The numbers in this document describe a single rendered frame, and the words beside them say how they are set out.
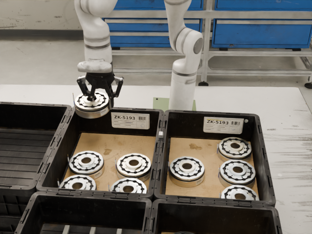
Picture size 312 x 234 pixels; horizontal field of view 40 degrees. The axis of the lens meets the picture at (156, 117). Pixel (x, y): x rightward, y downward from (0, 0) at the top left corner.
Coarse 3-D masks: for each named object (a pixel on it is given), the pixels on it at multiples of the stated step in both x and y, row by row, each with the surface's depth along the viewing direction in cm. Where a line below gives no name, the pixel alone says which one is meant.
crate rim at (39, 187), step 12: (72, 108) 138; (120, 108) 138; (132, 108) 138; (144, 108) 138; (60, 132) 128; (156, 132) 128; (60, 144) 123; (156, 144) 125; (156, 156) 118; (48, 168) 114; (156, 168) 114; (60, 192) 107; (72, 192) 107; (84, 192) 107; (96, 192) 107; (108, 192) 107; (120, 192) 107
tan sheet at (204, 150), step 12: (180, 144) 139; (192, 144) 139; (204, 144) 139; (216, 144) 139; (180, 156) 134; (192, 156) 134; (204, 156) 134; (216, 156) 134; (252, 156) 134; (216, 168) 129; (168, 180) 125; (204, 180) 125; (216, 180) 125; (168, 192) 121; (180, 192) 121; (192, 192) 121; (204, 192) 121; (216, 192) 121
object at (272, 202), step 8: (168, 112) 136; (176, 112) 137; (184, 112) 136; (192, 112) 136; (200, 112) 136; (208, 112) 136; (216, 112) 136; (224, 112) 136; (232, 112) 136; (256, 120) 133; (256, 128) 130; (160, 144) 123; (264, 144) 123; (160, 152) 120; (264, 152) 120; (160, 160) 117; (264, 160) 117; (160, 168) 114; (264, 168) 114; (160, 176) 111; (160, 184) 109; (272, 184) 109; (272, 192) 107; (184, 200) 105; (192, 200) 104; (200, 200) 104; (208, 200) 104; (216, 200) 104; (224, 200) 104; (232, 200) 104; (240, 200) 104; (248, 200) 104; (272, 200) 104
